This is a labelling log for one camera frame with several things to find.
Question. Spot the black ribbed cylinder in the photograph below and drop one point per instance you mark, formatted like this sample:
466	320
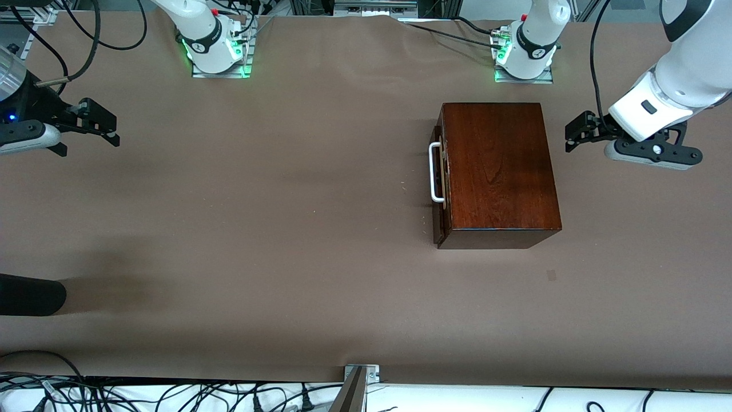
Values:
28	294

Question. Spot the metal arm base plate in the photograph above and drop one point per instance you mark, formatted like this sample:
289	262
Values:
223	74
543	79

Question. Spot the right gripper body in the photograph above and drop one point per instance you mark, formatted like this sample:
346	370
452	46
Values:
34	106

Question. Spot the aluminium frame with sockets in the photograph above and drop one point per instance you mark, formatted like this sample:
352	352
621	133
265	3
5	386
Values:
372	7

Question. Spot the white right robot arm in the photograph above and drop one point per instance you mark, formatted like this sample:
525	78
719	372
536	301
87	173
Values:
200	23

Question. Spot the aluminium frame rail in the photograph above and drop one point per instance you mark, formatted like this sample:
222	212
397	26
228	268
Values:
46	16

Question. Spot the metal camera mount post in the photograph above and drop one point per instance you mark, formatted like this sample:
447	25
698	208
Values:
357	389

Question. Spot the dark brown wooden cabinet box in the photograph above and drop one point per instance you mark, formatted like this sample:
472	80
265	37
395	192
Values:
503	166

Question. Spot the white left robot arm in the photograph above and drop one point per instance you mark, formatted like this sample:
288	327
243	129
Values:
697	68

